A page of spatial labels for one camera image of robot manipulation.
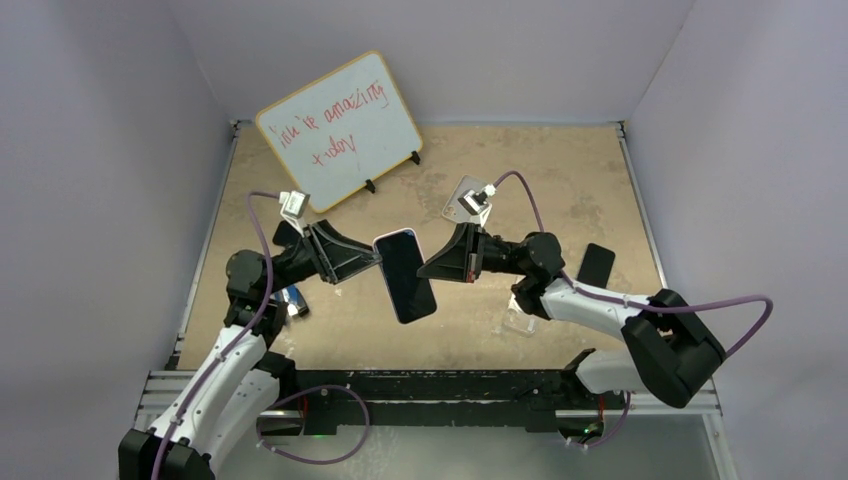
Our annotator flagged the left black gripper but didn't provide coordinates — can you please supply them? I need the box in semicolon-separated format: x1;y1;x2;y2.
265;220;382;297

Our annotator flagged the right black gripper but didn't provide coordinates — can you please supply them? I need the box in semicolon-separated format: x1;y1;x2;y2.
416;223;528;284

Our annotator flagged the black smartphone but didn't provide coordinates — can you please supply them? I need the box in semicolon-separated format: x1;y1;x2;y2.
374;229;438;325

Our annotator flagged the pink phone case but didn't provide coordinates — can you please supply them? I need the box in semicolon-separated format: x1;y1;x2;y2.
372;227;439;326

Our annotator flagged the clear phone case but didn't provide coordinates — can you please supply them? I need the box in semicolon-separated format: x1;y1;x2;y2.
502;296;537;337

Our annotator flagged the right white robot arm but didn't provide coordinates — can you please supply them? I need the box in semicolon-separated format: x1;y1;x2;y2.
417;223;728;408

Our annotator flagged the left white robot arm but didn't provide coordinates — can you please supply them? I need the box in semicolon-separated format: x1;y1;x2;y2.
118;221;381;479

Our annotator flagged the translucent white phone case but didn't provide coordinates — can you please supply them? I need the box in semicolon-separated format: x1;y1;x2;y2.
442;175;489;224

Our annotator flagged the black phone left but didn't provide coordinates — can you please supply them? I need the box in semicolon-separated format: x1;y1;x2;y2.
272;220;301;249

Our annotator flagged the black phone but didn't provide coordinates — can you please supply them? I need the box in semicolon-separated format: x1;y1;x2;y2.
576;243;616;289
272;220;301;249

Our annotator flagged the black phone right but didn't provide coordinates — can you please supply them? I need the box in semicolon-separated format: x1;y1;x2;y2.
576;243;616;289

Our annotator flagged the blue black stapler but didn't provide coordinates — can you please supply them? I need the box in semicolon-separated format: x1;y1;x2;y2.
273;285;310;318

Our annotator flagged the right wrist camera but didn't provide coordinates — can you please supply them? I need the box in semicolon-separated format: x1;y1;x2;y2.
458;184;497;227

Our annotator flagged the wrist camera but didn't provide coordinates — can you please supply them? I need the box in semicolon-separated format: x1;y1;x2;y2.
278;190;310;235
458;184;497;227

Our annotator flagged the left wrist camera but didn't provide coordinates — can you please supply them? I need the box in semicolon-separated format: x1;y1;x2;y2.
278;190;310;235

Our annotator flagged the whiteboard with orange frame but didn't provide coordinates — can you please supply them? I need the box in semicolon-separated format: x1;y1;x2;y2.
255;50;424;213

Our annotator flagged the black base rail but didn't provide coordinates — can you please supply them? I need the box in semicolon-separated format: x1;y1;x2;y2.
263;367;625;436

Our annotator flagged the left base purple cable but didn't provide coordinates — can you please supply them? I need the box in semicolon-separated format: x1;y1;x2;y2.
255;386;370;466

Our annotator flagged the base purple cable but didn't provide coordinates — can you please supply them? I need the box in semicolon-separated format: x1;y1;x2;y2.
255;386;370;466
563;390;631;452

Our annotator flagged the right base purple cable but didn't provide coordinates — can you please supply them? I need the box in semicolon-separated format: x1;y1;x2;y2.
563;390;631;452

